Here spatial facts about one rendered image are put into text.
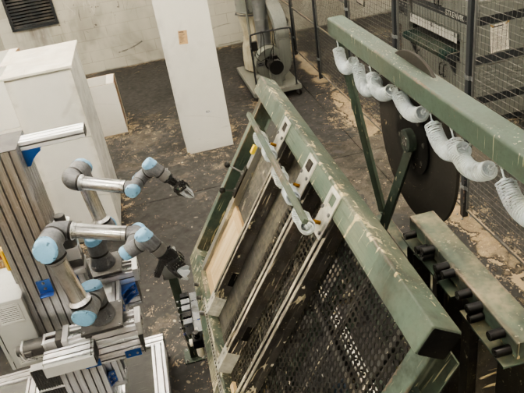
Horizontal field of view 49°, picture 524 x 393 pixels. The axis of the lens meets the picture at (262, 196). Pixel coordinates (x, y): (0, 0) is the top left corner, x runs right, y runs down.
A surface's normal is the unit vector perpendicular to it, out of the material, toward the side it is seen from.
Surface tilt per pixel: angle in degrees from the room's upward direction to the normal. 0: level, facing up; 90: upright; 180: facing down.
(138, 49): 90
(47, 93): 90
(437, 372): 58
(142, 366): 0
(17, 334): 90
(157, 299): 0
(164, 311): 0
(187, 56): 90
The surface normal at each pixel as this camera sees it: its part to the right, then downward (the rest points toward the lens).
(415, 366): -0.90, -0.26
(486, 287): -0.15, -0.85
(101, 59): 0.22, 0.47
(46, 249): -0.04, 0.40
